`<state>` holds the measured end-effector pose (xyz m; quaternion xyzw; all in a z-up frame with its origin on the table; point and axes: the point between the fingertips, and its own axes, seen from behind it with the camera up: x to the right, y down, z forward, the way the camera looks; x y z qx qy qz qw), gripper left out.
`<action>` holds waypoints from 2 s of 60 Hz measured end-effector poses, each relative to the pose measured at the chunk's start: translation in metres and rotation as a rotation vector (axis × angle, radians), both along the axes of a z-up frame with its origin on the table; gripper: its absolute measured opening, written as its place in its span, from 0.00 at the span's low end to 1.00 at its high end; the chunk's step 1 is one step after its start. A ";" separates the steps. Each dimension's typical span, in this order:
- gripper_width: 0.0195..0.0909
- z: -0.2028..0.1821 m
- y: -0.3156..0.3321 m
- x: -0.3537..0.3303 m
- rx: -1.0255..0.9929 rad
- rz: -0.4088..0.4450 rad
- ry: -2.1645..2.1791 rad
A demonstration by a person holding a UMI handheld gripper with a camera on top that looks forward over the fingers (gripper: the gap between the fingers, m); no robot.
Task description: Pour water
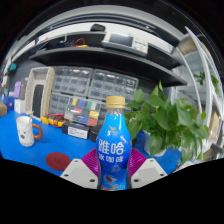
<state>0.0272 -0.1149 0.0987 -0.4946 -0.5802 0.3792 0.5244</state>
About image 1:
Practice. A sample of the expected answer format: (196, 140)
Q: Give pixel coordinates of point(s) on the clear organizer box, colourful parts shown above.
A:
(81, 111)

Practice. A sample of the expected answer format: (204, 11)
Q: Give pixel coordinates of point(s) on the black device in crate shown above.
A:
(37, 100)

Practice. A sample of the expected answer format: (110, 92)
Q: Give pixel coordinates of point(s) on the black device on top shelf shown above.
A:
(97, 27)

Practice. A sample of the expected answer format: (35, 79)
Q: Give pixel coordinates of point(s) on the red and yellow tool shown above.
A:
(81, 43)

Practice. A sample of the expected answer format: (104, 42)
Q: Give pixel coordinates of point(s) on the black box, white label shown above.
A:
(76, 130)

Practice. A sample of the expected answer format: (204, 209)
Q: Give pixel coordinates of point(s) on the purple box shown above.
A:
(16, 89)

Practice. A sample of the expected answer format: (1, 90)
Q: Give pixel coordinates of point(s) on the black flat case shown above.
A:
(94, 133)

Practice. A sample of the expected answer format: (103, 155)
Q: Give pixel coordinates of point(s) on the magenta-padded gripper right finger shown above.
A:
(148, 171)

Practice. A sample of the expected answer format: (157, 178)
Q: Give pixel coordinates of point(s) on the flat round red coaster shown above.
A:
(57, 161)

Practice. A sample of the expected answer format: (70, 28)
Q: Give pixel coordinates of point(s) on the black wall shelf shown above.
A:
(110, 61)

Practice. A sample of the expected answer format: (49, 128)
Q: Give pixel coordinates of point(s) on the grey box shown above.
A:
(23, 88)

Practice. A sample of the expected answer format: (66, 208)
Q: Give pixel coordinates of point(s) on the white shelf unit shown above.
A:
(208, 80)

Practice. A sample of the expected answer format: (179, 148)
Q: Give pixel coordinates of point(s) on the teal plastic object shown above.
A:
(13, 67)

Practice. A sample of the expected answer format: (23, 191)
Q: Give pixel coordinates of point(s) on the green plant in white pot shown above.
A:
(170, 121)

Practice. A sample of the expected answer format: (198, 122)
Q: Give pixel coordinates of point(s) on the yellow multimeter with red leads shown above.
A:
(55, 120)

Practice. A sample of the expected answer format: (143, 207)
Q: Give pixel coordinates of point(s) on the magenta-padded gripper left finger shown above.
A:
(78, 173)

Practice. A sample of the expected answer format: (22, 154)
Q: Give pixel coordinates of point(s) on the small white box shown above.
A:
(19, 106)

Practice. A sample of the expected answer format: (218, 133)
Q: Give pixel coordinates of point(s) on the beige perforated crate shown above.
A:
(31, 90)

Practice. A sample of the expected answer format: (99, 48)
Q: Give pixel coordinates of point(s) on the blue drink bottle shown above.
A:
(114, 143)

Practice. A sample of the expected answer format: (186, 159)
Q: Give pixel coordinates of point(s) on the white oscilloscope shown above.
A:
(125, 43)

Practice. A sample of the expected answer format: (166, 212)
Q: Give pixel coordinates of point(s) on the blue box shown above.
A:
(9, 102)

